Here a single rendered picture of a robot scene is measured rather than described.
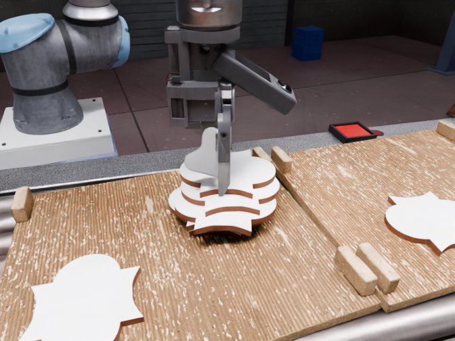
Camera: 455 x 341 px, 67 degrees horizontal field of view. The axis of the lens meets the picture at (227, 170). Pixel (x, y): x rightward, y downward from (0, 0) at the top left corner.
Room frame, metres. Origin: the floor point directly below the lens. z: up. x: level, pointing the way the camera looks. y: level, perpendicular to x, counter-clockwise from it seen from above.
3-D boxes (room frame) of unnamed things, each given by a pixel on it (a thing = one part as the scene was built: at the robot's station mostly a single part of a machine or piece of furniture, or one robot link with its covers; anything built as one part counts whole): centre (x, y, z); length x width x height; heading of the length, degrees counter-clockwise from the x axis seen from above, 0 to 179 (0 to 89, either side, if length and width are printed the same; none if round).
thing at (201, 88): (0.43, 0.03, 1.13); 0.09 x 0.08 x 0.12; 88
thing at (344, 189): (0.47, -0.32, 0.93); 0.41 x 0.35 x 0.02; 107
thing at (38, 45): (0.77, 0.42, 1.09); 0.13 x 0.12 x 0.14; 125
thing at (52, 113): (0.77, 0.43, 0.97); 0.15 x 0.15 x 0.10
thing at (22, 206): (0.41, 0.31, 0.95); 0.06 x 0.02 x 0.03; 19
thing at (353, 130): (0.71, -0.28, 0.92); 0.06 x 0.06 x 0.01; 14
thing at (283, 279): (0.35, 0.08, 0.93); 0.41 x 0.35 x 0.02; 109
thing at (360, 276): (0.28, -0.15, 0.95); 0.06 x 0.02 x 0.03; 19
